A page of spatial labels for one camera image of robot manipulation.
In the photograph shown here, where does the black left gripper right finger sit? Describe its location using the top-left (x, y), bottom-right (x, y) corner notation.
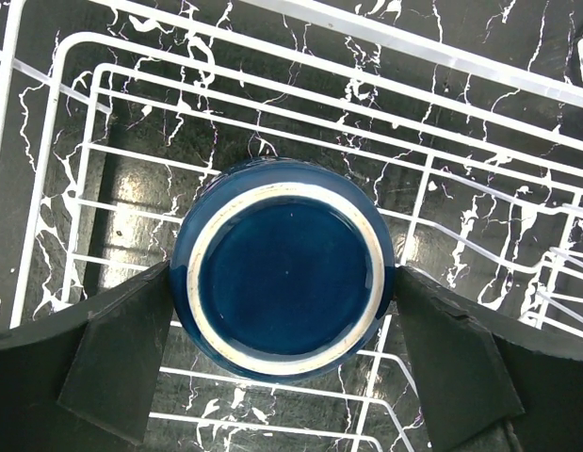
top-left (395, 266), bottom-right (583, 451)

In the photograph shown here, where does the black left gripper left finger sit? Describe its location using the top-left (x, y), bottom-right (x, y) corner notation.
top-left (0, 263), bottom-right (173, 451)

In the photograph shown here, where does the white wire dish rack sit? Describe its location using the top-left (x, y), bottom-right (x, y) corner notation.
top-left (0, 1), bottom-right (583, 451)

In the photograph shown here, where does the dark blue ceramic mug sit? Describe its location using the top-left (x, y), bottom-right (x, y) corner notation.
top-left (170, 157), bottom-right (396, 382)

